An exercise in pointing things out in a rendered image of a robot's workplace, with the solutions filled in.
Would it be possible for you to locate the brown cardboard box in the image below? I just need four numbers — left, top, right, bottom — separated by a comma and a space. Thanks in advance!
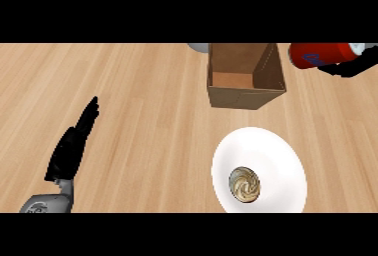
205, 43, 287, 111

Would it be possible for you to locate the white plate with swirl centre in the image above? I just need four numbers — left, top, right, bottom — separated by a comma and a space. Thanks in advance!
209, 126, 308, 213

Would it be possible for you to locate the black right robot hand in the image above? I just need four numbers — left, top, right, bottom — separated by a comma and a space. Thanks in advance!
316, 45, 378, 79

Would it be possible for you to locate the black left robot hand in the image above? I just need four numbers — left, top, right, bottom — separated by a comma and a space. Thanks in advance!
42, 96, 101, 183

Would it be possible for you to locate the grey rounded object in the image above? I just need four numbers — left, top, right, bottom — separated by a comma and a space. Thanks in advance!
186, 43, 212, 54

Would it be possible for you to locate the red can with blue print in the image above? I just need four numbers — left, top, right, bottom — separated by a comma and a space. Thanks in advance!
287, 43, 369, 70

